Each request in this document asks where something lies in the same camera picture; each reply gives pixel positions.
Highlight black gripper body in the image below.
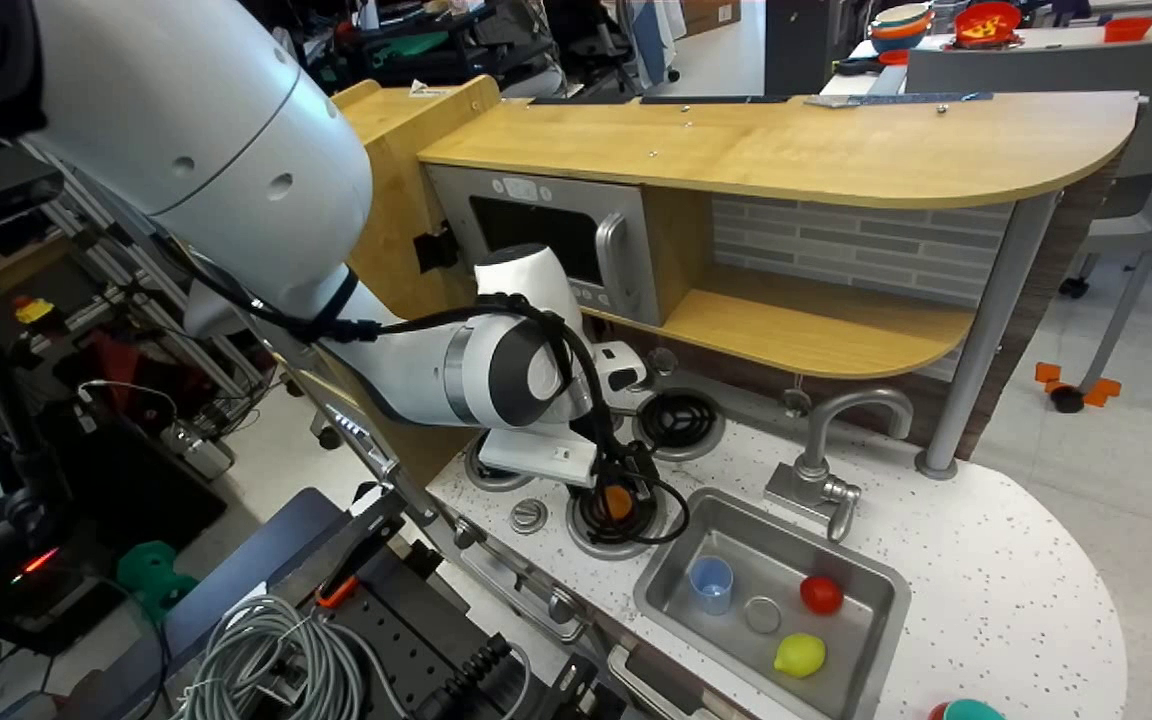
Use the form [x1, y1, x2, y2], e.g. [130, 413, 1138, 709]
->
[588, 432, 668, 496]

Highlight black spiral stove burner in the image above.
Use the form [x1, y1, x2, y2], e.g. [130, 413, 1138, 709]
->
[461, 443, 539, 502]
[630, 384, 732, 466]
[561, 474, 697, 565]

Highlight round grey stove knob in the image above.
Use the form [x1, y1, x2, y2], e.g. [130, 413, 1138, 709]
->
[508, 494, 555, 540]

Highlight blue toy cup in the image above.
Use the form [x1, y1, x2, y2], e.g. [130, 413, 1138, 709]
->
[678, 553, 741, 613]

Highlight silver toy faucet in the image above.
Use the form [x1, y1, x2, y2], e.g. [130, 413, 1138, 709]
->
[760, 384, 919, 550]

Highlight metal toy sink basin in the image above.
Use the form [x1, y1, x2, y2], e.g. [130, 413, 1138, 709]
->
[626, 484, 914, 720]

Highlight yellow toy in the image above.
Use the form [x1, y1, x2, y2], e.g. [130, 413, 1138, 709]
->
[769, 630, 830, 683]

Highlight grey toy microwave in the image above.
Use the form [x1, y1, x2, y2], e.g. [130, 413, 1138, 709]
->
[424, 165, 668, 334]

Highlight teal and red toy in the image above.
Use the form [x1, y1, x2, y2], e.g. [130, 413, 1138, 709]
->
[924, 693, 1013, 720]

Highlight wooden toy kitchen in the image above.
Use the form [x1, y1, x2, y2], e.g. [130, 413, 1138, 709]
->
[332, 73, 1149, 720]

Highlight black perforated mounting board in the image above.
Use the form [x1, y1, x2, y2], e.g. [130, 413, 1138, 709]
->
[321, 545, 636, 720]

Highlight green plastic object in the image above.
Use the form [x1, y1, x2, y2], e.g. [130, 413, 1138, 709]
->
[110, 537, 200, 631]

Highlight black equipment box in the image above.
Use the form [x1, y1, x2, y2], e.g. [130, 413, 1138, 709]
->
[0, 398, 236, 660]

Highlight stacked coloured bowls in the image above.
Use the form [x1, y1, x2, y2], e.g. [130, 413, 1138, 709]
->
[862, 0, 940, 57]

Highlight red bowl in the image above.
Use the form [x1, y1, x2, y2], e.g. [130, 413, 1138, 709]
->
[949, 0, 1029, 54]

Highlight flat orange item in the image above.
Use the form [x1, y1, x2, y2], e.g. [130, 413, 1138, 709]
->
[1099, 14, 1152, 50]

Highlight orange handled black clamp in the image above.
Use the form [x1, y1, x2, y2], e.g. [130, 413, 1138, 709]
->
[311, 571, 367, 618]

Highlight grey coiled cable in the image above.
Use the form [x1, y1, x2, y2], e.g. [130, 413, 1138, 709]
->
[163, 593, 383, 720]

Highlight grey kitchen support post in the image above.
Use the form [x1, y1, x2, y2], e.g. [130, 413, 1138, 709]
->
[910, 192, 1066, 484]

